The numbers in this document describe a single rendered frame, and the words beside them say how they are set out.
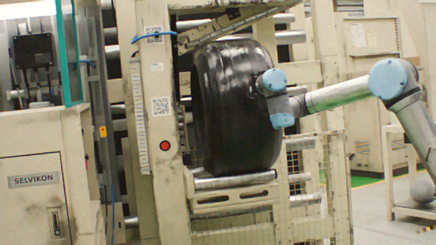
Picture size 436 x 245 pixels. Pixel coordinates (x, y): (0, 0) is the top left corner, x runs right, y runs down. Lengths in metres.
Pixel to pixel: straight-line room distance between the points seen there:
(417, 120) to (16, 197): 1.16
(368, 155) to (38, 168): 5.61
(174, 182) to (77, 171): 0.78
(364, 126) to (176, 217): 4.76
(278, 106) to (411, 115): 0.44
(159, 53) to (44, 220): 0.95
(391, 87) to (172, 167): 1.06
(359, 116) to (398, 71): 5.34
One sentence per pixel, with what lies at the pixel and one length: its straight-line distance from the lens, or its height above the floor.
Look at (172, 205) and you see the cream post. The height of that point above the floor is 0.81.
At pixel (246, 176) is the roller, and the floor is 0.91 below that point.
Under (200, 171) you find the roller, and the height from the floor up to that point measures 0.91.
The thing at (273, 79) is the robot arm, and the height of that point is 1.29.
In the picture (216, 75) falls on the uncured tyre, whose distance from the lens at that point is 2.26.
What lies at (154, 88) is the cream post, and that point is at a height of 1.30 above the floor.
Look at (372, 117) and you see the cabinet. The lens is 6.89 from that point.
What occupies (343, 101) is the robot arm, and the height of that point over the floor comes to 1.20.
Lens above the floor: 1.31
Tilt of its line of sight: 4 degrees down
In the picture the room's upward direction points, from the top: 6 degrees counter-clockwise
